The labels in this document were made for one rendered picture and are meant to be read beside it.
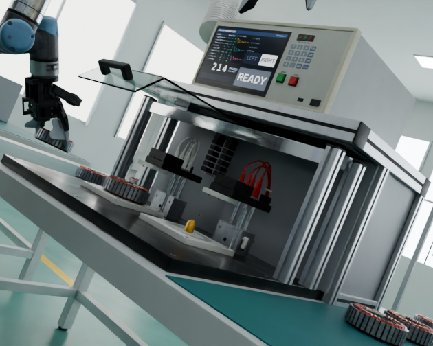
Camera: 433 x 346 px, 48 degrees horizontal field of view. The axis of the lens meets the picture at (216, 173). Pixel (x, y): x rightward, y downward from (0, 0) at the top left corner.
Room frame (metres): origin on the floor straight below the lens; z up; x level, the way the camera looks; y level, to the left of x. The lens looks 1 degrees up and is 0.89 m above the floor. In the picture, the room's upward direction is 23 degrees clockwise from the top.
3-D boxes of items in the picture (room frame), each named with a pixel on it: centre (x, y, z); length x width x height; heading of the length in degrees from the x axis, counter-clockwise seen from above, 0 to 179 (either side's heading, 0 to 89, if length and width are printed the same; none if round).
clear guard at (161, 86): (1.20, 0.20, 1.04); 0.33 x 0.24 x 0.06; 137
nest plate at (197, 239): (1.02, 0.01, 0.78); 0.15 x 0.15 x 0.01; 47
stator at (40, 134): (1.43, 0.47, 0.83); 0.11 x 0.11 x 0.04
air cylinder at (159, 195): (1.29, 0.08, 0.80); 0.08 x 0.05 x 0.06; 47
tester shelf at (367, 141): (1.33, -0.12, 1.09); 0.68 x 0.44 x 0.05; 47
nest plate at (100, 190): (1.18, 0.18, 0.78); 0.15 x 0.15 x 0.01; 47
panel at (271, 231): (1.28, -0.08, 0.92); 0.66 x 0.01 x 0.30; 47
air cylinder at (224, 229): (1.12, -0.09, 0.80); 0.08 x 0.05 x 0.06; 47
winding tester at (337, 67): (1.32, -0.13, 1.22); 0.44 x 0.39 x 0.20; 47
